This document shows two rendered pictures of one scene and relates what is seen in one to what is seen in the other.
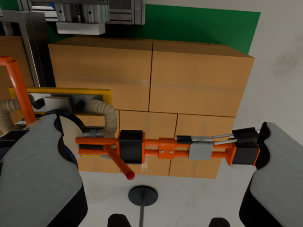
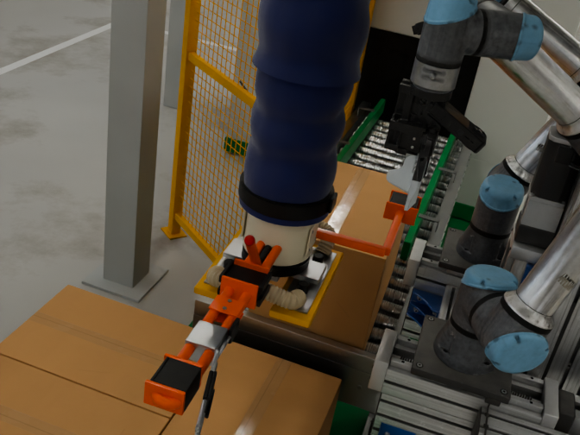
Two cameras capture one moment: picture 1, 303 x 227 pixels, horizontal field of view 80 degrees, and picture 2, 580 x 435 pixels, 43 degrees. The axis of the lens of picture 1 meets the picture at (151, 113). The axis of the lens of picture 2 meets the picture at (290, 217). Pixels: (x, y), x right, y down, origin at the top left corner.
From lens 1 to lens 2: 1.31 m
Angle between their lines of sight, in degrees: 59
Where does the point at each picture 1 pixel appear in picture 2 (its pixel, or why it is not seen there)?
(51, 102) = (318, 267)
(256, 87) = not seen: outside the picture
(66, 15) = (402, 345)
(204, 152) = (205, 337)
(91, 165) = (59, 316)
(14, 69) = (378, 249)
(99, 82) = (248, 413)
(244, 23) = not seen: outside the picture
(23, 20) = not seen: hidden behind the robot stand
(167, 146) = (236, 308)
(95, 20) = (391, 367)
